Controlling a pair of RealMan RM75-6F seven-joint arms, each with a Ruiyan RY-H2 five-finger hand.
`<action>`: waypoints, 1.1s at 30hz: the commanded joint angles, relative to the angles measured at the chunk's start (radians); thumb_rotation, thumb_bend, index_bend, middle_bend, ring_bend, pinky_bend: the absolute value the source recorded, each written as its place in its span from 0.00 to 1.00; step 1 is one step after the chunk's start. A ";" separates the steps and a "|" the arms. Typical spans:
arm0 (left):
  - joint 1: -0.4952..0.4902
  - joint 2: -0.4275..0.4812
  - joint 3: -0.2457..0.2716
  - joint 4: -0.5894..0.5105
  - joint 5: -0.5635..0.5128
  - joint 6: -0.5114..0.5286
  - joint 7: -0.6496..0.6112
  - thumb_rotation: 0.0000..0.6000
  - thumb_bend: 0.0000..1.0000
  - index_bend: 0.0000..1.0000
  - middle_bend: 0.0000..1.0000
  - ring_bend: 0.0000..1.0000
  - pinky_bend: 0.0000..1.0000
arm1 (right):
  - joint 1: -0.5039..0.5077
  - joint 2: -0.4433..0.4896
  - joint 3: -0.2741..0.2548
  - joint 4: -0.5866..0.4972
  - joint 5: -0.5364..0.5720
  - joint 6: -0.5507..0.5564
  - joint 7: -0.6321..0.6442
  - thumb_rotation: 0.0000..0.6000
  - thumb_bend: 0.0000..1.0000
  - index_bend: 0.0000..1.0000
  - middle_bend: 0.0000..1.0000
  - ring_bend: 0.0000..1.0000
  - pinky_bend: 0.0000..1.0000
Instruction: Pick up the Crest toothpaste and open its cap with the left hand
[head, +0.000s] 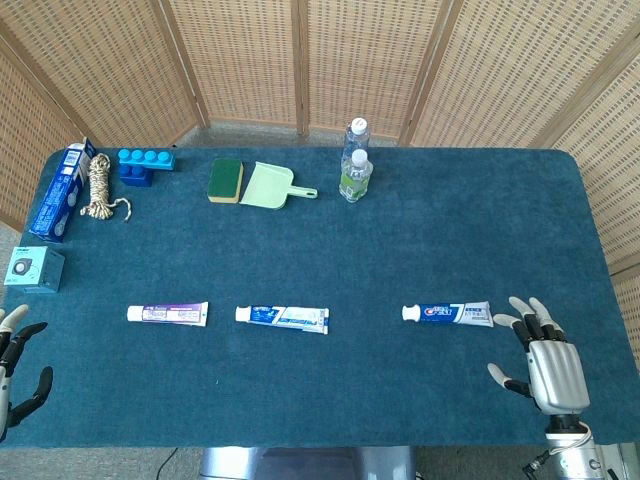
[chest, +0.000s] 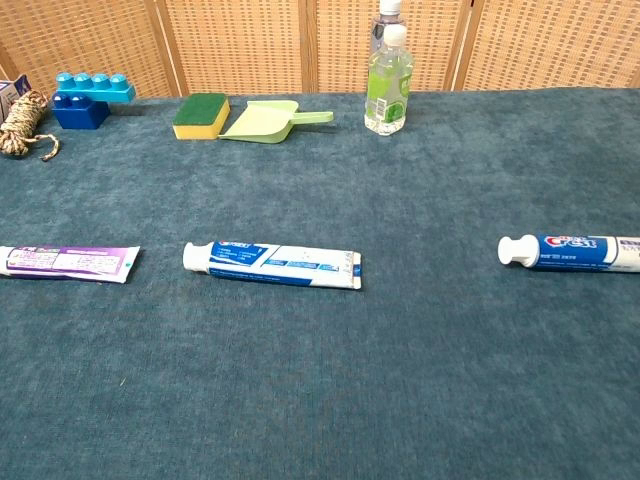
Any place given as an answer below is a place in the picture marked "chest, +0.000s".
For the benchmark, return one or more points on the long blue white box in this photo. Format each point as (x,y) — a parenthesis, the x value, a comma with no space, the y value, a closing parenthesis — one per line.
(10,92)

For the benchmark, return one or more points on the light green dustpan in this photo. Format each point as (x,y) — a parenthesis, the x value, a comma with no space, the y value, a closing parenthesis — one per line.
(260,122)

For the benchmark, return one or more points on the wicker folding screen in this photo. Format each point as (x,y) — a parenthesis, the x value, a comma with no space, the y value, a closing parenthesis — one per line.
(240,45)

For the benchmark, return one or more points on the dark blue two-stud block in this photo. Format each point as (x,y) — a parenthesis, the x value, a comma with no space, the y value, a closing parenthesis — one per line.
(80,116)

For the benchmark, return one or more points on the flattened blue white toothpaste tube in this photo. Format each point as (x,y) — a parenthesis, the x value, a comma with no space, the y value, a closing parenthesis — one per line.
(280,265)

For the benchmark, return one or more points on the green yellow sponge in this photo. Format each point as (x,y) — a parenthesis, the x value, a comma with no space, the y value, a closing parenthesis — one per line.
(197,117)

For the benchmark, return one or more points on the clear bottle green label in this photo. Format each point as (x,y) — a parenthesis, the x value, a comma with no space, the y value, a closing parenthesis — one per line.
(389,95)

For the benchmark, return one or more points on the teal table cloth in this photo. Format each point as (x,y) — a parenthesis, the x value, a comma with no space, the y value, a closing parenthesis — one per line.
(320,375)

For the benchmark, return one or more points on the light blue four-stud block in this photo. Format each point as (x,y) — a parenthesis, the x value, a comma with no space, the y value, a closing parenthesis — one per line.
(100,90)

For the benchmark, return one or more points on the purple white toothpaste tube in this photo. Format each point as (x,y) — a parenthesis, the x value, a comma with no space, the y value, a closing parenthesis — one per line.
(75,262)

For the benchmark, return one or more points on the clear bottle purple label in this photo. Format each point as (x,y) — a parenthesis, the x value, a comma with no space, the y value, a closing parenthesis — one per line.
(382,22)

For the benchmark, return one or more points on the Crest blue white toothpaste tube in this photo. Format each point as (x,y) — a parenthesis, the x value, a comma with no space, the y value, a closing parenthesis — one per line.
(570,253)

